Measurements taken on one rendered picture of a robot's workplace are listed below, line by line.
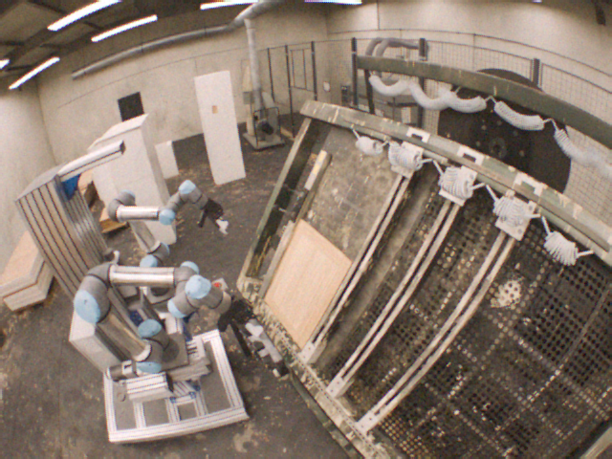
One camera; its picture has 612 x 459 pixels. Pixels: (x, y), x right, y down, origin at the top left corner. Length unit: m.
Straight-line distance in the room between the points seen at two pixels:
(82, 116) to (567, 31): 11.90
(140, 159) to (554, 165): 3.75
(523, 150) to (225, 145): 4.62
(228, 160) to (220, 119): 0.80
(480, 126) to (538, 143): 0.33
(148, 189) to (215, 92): 2.10
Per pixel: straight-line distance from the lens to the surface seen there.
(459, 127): 1.57
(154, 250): 1.79
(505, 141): 1.45
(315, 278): 1.43
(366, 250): 1.17
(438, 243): 1.01
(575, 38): 5.35
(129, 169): 3.66
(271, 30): 9.82
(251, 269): 1.90
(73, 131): 10.14
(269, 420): 2.34
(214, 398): 2.28
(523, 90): 1.35
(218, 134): 5.07
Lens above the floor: 2.23
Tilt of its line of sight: 37 degrees down
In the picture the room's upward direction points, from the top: 5 degrees counter-clockwise
